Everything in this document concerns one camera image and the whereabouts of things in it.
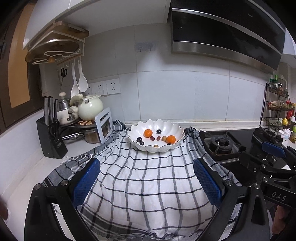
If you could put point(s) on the wall socket panel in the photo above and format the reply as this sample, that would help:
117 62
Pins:
104 88

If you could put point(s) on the cream ceramic pot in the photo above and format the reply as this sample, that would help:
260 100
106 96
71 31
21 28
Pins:
89 107

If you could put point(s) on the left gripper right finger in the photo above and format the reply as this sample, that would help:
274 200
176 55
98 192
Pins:
223 194

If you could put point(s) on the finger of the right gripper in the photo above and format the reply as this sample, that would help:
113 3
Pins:
287 154

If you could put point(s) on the person right hand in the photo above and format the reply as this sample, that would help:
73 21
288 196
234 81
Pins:
284 223

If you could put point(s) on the wall shelf with boards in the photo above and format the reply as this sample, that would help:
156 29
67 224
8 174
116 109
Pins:
59 43

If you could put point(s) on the gas stove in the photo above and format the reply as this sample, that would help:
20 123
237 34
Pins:
224 146

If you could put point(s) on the person hand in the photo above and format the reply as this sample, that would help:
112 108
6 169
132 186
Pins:
4 212

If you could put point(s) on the range hood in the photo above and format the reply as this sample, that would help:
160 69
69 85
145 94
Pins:
248 32

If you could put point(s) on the white scalloped bowl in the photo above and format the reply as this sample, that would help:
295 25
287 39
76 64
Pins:
167 127

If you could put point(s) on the wall hook strip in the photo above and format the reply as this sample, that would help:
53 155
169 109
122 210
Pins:
144 47

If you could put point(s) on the yellow-brown round fruit large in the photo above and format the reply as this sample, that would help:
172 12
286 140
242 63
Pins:
163 138

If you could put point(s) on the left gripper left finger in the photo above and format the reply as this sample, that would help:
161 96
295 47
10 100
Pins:
69 194

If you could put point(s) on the steel pot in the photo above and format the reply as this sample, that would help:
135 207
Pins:
91 134

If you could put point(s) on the black knife block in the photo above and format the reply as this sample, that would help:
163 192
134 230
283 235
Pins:
48 128

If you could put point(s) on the spice rack with bottles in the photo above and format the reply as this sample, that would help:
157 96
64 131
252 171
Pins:
278 111

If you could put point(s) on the checked kitchen towel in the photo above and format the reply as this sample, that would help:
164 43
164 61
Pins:
138 194

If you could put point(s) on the orange mandarin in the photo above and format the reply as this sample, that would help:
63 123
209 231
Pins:
148 133
171 139

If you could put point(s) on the white hanging spoon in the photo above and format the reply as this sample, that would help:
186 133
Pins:
80 85

